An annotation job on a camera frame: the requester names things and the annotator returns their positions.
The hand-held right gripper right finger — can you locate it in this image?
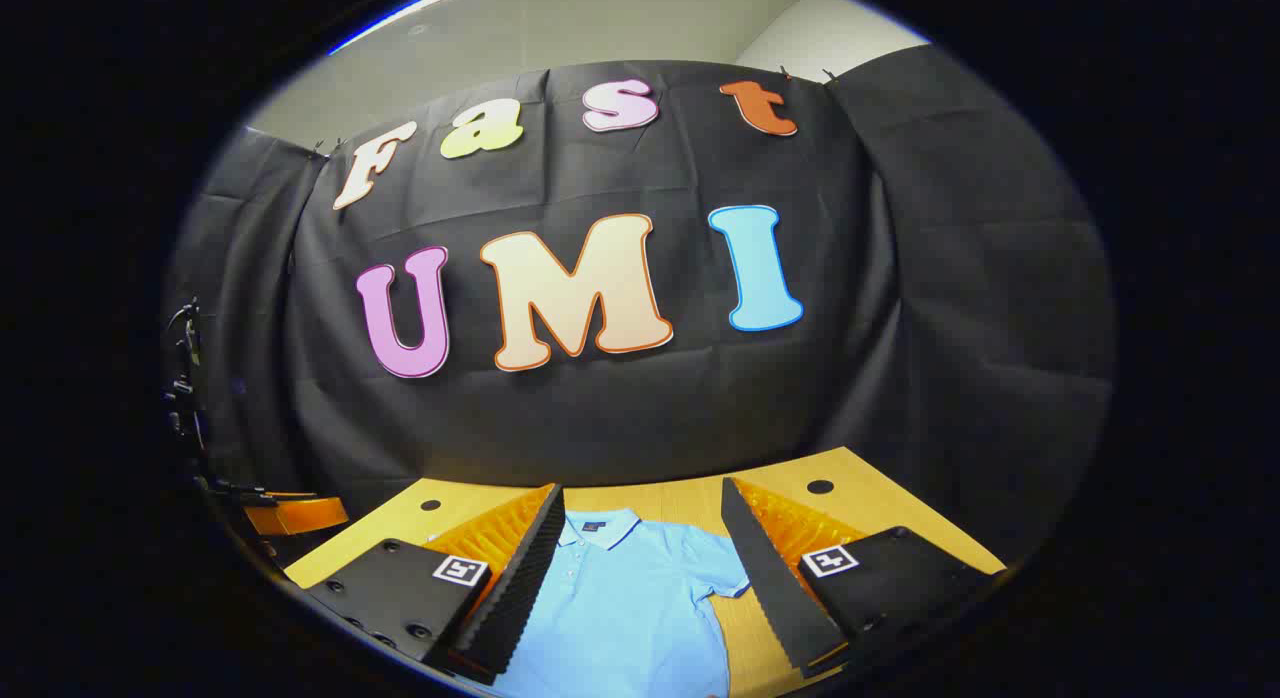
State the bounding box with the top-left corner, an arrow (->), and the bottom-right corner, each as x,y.
720,476 -> 1006,679

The black backdrop cloth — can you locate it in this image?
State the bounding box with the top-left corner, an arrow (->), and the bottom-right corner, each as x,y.
160,43 -> 1116,579

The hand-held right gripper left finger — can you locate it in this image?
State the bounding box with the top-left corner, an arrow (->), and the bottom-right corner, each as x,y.
283,483 -> 566,687

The light blue polo T-shirt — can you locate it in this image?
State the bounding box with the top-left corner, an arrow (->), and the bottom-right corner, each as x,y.
490,508 -> 751,698

